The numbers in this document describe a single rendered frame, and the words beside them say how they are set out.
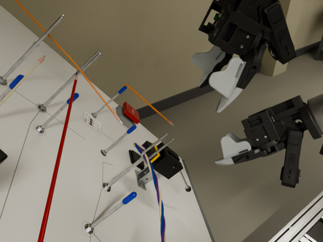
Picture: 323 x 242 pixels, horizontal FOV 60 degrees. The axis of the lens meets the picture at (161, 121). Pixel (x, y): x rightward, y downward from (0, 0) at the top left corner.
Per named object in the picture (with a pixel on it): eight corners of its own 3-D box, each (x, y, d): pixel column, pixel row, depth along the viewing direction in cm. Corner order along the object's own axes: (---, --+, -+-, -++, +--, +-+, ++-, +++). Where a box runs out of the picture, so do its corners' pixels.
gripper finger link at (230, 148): (206, 142, 62) (245, 127, 58) (217, 167, 62) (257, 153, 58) (202, 145, 60) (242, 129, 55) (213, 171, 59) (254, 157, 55)
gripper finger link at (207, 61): (177, 69, 53) (205, 32, 47) (203, 78, 56) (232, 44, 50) (179, 80, 52) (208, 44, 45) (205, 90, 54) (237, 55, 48)
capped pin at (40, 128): (38, 125, 43) (76, 89, 41) (45, 132, 43) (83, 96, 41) (33, 127, 42) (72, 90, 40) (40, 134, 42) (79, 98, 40)
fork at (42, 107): (37, 102, 47) (96, 45, 44) (46, 108, 48) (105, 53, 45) (35, 108, 46) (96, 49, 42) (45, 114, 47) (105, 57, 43)
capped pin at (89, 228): (82, 223, 37) (130, 187, 35) (90, 223, 38) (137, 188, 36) (86, 235, 36) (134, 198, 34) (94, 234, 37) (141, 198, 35)
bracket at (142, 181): (145, 190, 57) (164, 177, 56) (137, 186, 56) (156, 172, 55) (142, 175, 61) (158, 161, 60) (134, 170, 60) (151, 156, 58)
